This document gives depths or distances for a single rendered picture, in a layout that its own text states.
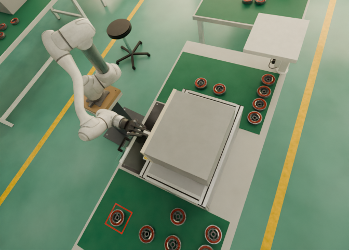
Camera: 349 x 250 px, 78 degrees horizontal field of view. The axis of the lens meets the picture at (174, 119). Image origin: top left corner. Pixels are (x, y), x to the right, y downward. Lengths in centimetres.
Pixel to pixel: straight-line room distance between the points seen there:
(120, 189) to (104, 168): 101
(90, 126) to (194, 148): 65
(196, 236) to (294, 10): 228
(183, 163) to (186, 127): 20
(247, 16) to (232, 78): 78
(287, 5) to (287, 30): 96
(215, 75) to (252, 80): 32
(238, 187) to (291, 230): 95
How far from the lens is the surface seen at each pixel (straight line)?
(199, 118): 121
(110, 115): 149
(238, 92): 196
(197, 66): 214
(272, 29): 179
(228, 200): 167
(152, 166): 138
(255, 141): 179
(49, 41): 158
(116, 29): 313
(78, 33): 154
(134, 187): 179
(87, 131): 140
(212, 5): 275
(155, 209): 172
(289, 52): 166
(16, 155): 366
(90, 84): 201
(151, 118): 191
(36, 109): 382
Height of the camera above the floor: 241
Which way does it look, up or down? 62 degrees down
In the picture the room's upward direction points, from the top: 23 degrees counter-clockwise
